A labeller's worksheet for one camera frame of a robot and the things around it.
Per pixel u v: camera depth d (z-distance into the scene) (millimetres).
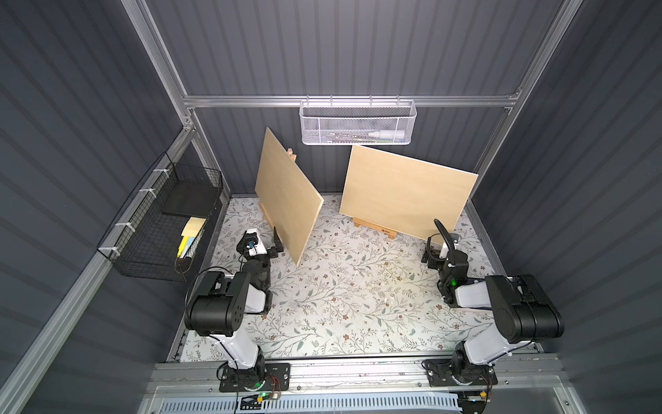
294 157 844
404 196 921
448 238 808
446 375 731
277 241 861
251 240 728
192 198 812
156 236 714
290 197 859
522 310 461
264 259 789
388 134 889
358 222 1063
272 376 732
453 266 717
